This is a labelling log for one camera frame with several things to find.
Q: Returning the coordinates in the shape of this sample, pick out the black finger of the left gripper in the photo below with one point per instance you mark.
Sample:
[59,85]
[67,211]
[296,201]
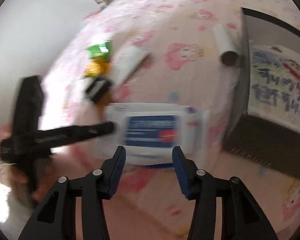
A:
[38,144]

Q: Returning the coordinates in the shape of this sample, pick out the cartoon bead art kit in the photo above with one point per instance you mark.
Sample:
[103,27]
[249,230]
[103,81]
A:
[275,85]

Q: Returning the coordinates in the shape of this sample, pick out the alcohol wipes pack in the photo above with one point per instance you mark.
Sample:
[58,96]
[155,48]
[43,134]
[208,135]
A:
[149,132]

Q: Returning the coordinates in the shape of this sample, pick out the white cardboard tube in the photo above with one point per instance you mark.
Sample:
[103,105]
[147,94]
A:
[227,51]

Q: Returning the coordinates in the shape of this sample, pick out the black cardboard shoe box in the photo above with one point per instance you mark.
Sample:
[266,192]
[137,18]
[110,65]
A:
[264,124]

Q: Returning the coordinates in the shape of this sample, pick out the small black square frame box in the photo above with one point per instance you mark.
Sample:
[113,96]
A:
[98,88]

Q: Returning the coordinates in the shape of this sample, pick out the pink cartoon print bedspread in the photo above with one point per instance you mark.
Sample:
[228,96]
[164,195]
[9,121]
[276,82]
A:
[184,68]

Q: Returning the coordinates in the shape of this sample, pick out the green yellow snack packet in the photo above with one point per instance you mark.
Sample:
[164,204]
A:
[99,56]

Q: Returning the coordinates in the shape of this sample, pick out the white paper envelope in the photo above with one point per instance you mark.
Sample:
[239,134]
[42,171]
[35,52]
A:
[127,62]

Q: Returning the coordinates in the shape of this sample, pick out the brown wooden comb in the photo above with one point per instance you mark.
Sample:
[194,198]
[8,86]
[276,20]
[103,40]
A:
[103,103]

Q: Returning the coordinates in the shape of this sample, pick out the person's left hand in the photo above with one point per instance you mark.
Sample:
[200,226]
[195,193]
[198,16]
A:
[17,181]

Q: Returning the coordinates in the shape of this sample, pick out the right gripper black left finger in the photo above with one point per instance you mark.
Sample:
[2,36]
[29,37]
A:
[55,216]

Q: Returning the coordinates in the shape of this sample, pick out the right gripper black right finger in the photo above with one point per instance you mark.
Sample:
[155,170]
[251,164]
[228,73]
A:
[242,217]

